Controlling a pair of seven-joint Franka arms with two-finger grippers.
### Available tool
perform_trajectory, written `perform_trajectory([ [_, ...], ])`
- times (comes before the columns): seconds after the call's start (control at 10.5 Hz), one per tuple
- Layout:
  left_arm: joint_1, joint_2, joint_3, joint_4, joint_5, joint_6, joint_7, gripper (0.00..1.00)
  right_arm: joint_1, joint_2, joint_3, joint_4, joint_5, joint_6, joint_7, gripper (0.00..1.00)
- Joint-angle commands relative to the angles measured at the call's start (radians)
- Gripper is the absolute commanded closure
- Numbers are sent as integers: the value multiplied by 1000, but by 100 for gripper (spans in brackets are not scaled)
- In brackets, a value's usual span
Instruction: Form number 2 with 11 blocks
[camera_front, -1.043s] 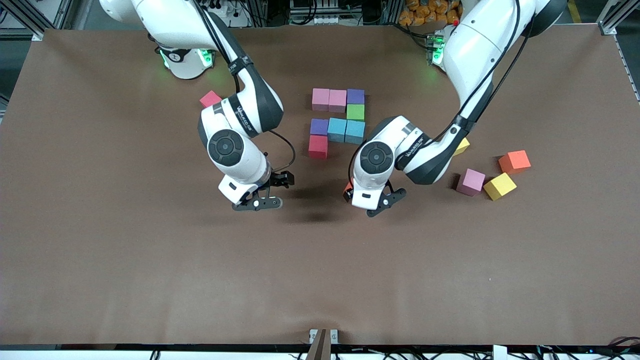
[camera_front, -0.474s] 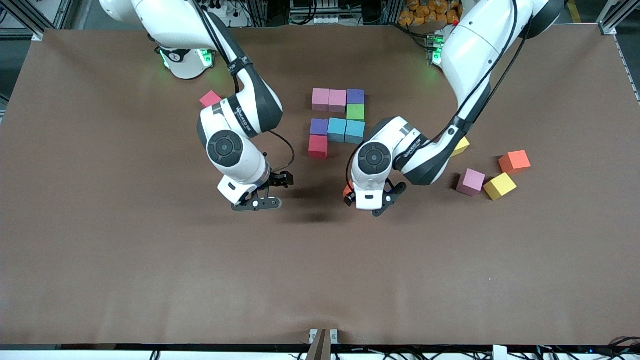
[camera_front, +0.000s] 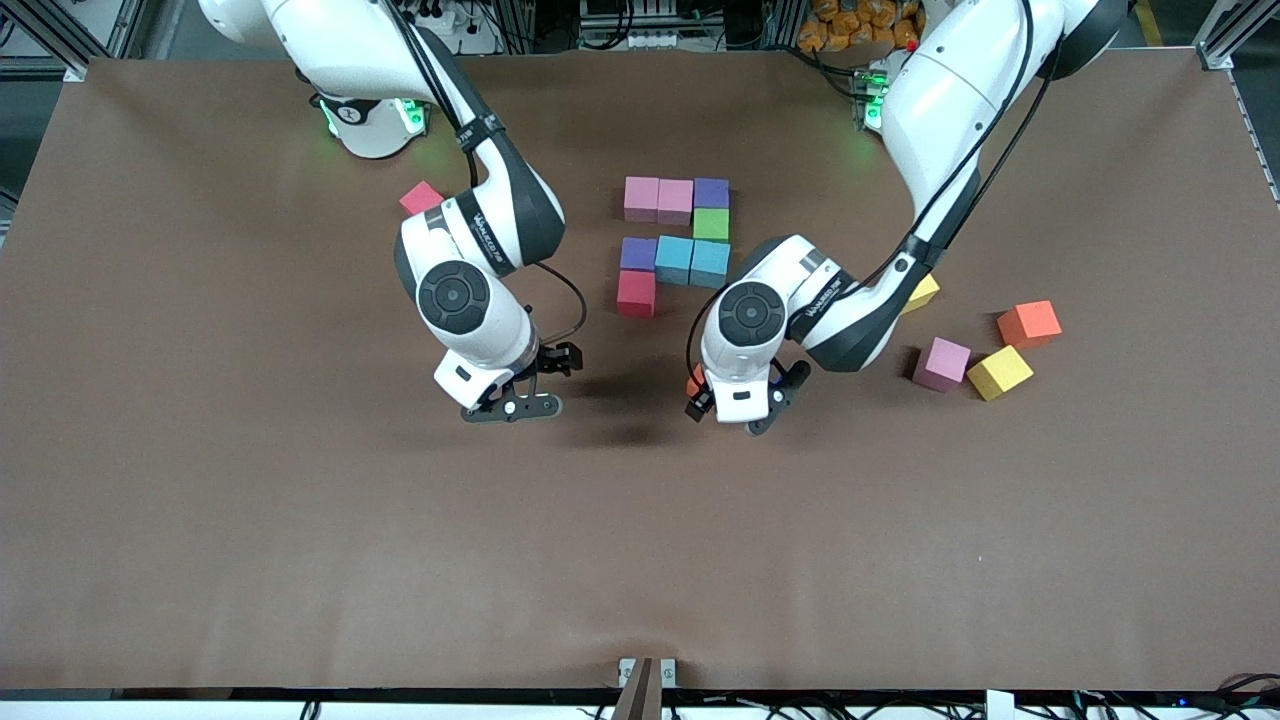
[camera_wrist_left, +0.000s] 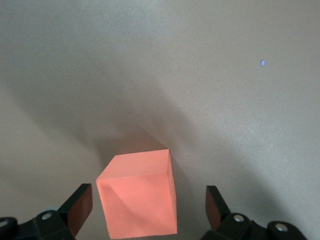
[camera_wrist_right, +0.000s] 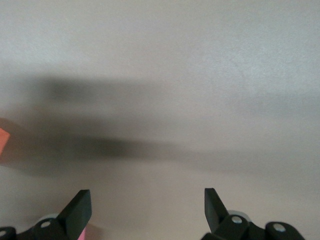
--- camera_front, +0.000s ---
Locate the pink foam cube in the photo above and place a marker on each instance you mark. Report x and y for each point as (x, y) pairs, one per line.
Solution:
(940, 362)
(641, 197)
(675, 200)

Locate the white power strip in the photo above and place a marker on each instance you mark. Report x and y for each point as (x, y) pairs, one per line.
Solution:
(450, 20)

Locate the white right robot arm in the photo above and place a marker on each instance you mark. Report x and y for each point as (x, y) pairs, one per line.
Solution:
(470, 310)

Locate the green foam cube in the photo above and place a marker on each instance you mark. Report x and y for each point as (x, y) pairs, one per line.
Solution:
(711, 224)

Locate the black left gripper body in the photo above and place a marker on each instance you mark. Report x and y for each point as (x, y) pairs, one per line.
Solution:
(699, 400)

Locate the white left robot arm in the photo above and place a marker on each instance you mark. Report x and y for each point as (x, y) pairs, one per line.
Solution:
(750, 320)

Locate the red foam cube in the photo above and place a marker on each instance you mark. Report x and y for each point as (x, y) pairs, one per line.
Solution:
(420, 197)
(636, 293)

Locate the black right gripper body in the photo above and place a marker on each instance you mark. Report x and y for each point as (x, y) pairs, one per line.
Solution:
(549, 361)

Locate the brown paper table cover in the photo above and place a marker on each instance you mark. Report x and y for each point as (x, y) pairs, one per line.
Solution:
(640, 560)

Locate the grey camera pole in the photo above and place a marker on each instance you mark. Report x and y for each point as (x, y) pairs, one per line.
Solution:
(638, 695)

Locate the bag of orange objects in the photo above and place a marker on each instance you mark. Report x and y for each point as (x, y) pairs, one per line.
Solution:
(860, 25)

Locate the purple foam cube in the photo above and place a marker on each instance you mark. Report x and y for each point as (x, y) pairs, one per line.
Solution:
(711, 192)
(638, 253)

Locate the aluminium frame profile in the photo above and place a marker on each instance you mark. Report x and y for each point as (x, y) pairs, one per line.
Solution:
(1225, 45)
(40, 30)

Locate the blue foam cube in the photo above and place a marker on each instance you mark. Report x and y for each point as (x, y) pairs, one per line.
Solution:
(710, 265)
(674, 260)

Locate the white equipment box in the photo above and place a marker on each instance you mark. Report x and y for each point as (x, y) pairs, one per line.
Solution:
(630, 25)

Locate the orange foam cube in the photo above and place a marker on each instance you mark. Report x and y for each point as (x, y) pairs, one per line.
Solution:
(694, 380)
(1028, 322)

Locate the metal mounting bracket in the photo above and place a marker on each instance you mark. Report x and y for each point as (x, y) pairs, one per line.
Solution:
(668, 672)

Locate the yellow foam cube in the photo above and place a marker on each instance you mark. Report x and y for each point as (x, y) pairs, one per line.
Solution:
(923, 295)
(998, 372)

